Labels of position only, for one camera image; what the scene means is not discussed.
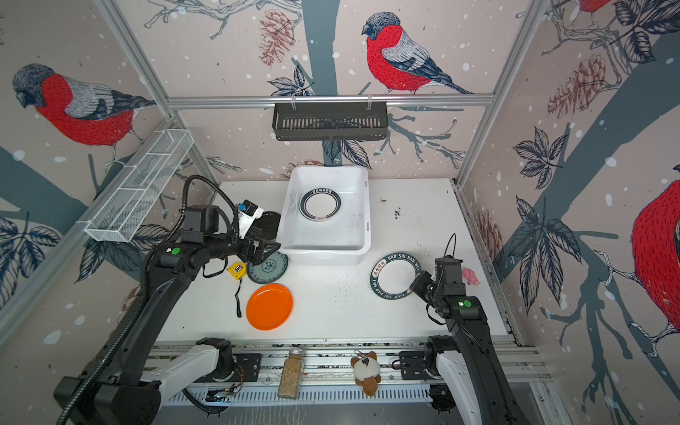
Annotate teal floral patterned plate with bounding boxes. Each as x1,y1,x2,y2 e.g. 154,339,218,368
246,251,289,284

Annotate black round plate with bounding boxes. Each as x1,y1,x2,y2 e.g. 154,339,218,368
254,211,281,240

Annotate large green rim plate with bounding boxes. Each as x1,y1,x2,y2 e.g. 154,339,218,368
369,253,421,300

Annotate green red rim plate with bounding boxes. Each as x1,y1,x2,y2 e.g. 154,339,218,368
299,188,342,221

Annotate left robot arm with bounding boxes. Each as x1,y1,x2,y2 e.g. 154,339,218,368
53,200,281,424

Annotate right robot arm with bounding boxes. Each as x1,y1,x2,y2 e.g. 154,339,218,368
410,255,529,424

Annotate white plastic bin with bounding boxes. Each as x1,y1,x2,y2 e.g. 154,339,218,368
276,166,371,267

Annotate yellow tape measure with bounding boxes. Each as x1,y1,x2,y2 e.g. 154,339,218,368
228,262,247,318

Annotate pink toy pig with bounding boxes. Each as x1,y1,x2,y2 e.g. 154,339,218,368
462,267,480,286

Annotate orange plastic plate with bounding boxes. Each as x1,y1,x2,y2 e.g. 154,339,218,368
246,283,294,331

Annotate brown plush toy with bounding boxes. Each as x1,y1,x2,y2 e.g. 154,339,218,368
351,350,382,398

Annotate glass spice jar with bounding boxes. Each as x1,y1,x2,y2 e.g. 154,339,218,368
277,347,304,400

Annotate small circuit board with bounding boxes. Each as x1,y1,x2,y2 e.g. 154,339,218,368
205,389,238,403

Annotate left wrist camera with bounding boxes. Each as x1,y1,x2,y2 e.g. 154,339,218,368
237,199,264,239

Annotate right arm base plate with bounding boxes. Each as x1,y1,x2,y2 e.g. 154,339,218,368
398,351,441,381

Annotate black device under rail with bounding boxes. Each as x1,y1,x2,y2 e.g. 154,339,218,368
429,384,456,414

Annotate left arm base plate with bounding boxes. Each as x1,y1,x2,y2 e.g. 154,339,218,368
209,352,262,384

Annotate white mesh wall shelf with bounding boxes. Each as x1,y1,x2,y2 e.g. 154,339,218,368
84,129,194,243

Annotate black hanging wire basket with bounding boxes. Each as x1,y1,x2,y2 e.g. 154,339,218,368
272,102,389,142

